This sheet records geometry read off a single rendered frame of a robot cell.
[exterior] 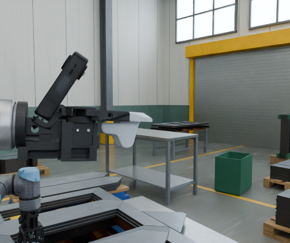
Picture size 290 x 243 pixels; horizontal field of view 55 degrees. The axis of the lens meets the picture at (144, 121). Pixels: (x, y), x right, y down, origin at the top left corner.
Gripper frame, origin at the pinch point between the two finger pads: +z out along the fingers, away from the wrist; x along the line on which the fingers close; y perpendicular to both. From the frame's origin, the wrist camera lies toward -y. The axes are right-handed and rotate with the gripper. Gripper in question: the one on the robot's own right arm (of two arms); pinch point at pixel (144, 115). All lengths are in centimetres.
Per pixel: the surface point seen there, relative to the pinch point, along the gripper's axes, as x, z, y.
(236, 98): -732, 570, -88
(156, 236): -72, 32, 53
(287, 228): -181, 224, 107
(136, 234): -77, 25, 53
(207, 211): -278, 188, 117
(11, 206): -133, -34, 52
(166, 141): -312, 141, 26
